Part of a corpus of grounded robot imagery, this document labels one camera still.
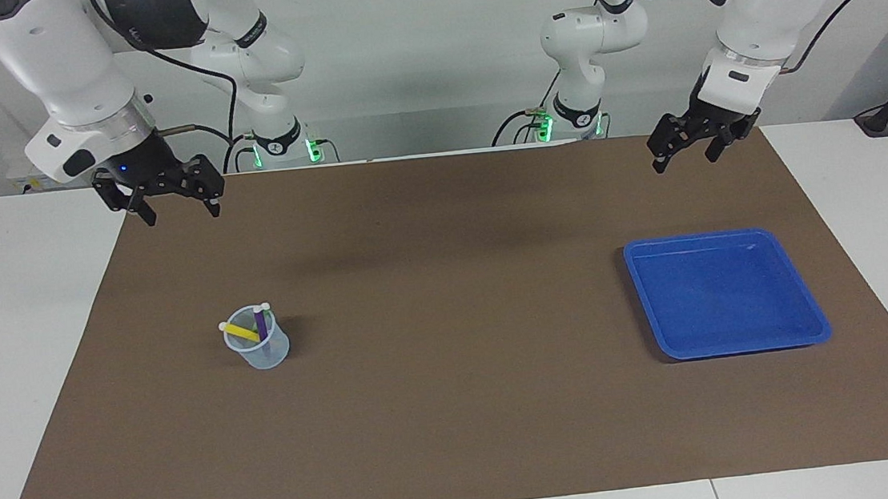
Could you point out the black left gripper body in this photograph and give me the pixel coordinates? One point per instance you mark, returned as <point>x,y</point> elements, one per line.
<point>714,120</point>

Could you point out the yellow pen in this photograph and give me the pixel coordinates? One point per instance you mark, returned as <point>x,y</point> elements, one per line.
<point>240,331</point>

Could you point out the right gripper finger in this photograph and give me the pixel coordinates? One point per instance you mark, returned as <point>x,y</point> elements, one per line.
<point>145,217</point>
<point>212,191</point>

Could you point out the clear plastic cup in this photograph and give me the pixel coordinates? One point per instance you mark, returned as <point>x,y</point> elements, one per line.
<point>268,357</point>

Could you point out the purple pen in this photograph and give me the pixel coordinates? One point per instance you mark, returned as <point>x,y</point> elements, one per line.
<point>261,323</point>

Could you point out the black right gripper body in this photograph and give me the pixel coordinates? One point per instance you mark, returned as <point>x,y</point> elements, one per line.
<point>147,167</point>

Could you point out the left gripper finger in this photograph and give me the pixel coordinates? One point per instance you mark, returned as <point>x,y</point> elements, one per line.
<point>662,146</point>
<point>720,149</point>

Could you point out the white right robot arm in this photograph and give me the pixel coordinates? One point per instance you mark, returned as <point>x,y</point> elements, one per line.
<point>50,67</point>

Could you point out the white power strip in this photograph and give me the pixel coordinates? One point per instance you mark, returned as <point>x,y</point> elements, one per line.
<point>18,180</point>

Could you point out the brown table mat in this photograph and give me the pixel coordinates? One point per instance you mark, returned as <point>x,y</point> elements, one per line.
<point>458,409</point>

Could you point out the blue plastic tray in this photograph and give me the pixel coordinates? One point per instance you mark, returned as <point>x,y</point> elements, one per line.
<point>721,297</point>

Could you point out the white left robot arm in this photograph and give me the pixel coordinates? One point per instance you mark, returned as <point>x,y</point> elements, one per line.
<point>760,5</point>

